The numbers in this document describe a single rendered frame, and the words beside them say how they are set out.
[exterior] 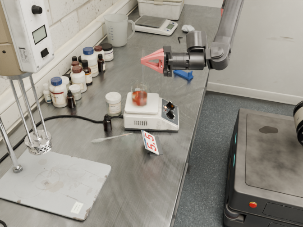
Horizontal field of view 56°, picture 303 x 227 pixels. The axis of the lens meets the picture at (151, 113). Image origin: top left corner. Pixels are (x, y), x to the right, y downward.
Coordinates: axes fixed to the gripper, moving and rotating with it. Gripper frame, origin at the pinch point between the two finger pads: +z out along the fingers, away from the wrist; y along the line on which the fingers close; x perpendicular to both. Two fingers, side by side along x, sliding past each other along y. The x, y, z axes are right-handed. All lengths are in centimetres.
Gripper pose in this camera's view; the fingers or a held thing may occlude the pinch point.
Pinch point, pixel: (143, 61)
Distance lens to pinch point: 95.1
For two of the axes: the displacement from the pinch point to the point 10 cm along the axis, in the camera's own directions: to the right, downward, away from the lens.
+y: 0.1, 6.2, -7.9
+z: -10.0, 0.0, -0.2
